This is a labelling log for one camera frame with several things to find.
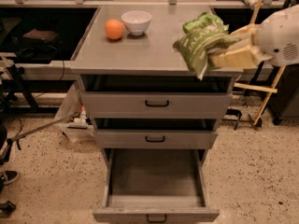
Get grey top drawer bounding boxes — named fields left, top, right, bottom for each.
left=81, top=75, right=232, bottom=119

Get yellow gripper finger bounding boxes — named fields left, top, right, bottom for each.
left=209, top=45, right=272, bottom=69
left=232, top=23, right=259, bottom=45

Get black tripod stand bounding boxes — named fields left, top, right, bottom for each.
left=0, top=54, right=40, bottom=163

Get black sneaker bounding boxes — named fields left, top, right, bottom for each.
left=0, top=171, right=19, bottom=186

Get clear plastic bin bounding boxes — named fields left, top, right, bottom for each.
left=54, top=82, right=93, bottom=142

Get wooden stick frame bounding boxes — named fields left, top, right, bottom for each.
left=235, top=0, right=285, bottom=127

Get light green chip bag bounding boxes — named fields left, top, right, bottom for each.
left=182, top=12, right=229, bottom=34

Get grey drawer cabinet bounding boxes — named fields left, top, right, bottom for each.
left=72, top=4, right=241, bottom=159

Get grey middle drawer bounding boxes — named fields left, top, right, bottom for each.
left=94, top=119, right=217, bottom=149

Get green jalapeno chip bag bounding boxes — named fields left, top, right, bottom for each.
left=172, top=24, right=241, bottom=80

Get orange fruit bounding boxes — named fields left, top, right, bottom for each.
left=105, top=20, right=123, bottom=40

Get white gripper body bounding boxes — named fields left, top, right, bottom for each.
left=254, top=5, right=299, bottom=66

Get white bowl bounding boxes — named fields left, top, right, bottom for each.
left=121, top=10, right=151, bottom=35

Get black box on shelf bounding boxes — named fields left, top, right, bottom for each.
left=22, top=29, right=59, bottom=44

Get grey open bottom drawer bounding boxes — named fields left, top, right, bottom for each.
left=93, top=149, right=220, bottom=224

